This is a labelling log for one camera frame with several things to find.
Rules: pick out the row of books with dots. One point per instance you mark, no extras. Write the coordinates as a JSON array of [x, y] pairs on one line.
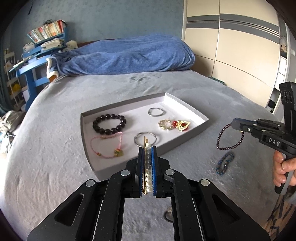
[[47, 30]]

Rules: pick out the white shelf rack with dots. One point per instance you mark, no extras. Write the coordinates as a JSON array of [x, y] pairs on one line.
[[12, 81]]

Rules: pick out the white plush toy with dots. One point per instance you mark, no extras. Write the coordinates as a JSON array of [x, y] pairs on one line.
[[70, 45]]

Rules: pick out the right hand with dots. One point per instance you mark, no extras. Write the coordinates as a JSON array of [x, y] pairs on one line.
[[281, 167]]

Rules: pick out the grey cardboard tray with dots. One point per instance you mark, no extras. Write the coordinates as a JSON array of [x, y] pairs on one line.
[[109, 156]]

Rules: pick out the silver ring bangle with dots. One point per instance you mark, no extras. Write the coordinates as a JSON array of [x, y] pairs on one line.
[[140, 139], [156, 112]]

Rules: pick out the blue blanket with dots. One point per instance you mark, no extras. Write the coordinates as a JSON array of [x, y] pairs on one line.
[[149, 53]]

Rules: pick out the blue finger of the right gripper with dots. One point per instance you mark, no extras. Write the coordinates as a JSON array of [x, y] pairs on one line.
[[242, 125]]

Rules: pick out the blue desk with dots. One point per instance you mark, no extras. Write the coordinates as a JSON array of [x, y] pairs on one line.
[[34, 59]]

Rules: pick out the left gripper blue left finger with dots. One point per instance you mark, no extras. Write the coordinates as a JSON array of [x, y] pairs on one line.
[[139, 174]]

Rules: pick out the stack of papers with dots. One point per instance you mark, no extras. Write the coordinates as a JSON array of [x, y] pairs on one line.
[[56, 43]]

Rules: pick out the white wardrobe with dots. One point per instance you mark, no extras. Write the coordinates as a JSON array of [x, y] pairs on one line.
[[241, 43]]

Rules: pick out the grey bag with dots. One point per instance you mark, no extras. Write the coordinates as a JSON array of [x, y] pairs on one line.
[[9, 123]]

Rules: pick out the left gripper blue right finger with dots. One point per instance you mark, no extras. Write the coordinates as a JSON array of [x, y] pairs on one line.
[[154, 159]]

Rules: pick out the pearl hair clip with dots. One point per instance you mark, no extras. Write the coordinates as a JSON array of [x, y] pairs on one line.
[[147, 167]]

